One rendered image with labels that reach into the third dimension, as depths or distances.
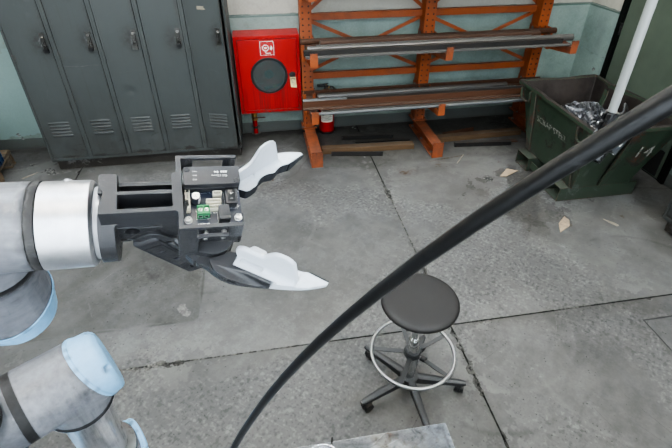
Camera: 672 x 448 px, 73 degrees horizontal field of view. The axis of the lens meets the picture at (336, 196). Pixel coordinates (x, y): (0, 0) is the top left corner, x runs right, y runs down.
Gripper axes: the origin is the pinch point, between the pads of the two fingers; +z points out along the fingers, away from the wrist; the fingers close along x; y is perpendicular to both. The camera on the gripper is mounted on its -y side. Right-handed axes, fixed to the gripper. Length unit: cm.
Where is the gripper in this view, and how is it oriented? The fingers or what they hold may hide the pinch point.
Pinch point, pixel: (314, 218)
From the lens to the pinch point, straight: 48.8
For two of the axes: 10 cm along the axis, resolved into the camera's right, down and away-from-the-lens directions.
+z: 9.4, -0.4, 3.4
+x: -2.0, -8.8, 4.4
